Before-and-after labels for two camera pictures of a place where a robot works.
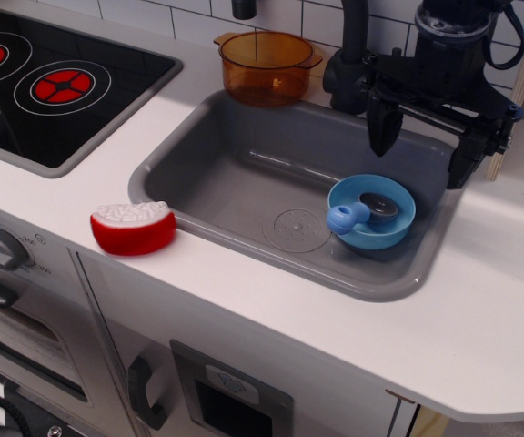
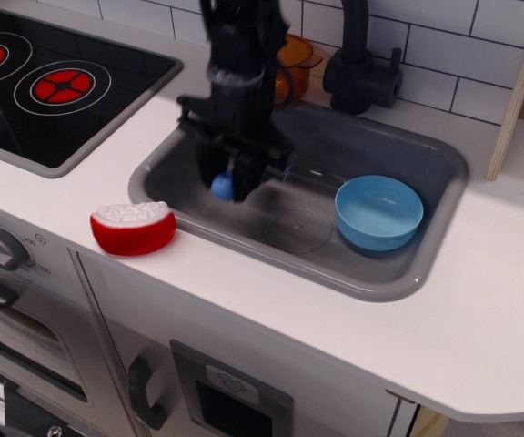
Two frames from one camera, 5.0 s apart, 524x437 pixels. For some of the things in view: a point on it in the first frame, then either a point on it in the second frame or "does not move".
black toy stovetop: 45,95 does not move
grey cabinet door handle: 139,373 does not move
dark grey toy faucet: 348,74 does not move
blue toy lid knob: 341,218 → 223,185
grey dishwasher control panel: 226,401 does not move
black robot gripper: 442,91 → 236,115
